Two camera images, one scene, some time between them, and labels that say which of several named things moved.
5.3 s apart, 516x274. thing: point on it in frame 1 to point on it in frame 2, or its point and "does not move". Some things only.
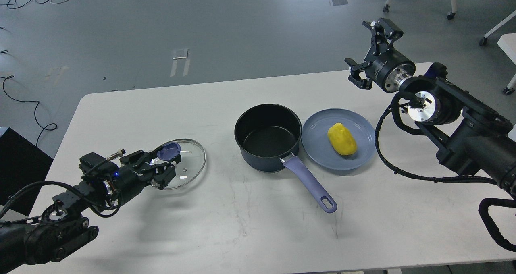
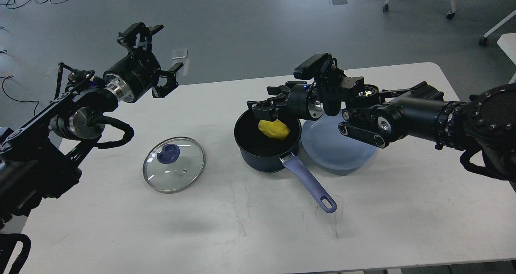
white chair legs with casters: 454,10 does not move
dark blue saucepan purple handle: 267,133 does not move
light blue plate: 316,144 does not move
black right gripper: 389,67 to 303,103
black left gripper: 130,180 to 132,77
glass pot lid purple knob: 169,151 does not move
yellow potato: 341,140 to 276,129
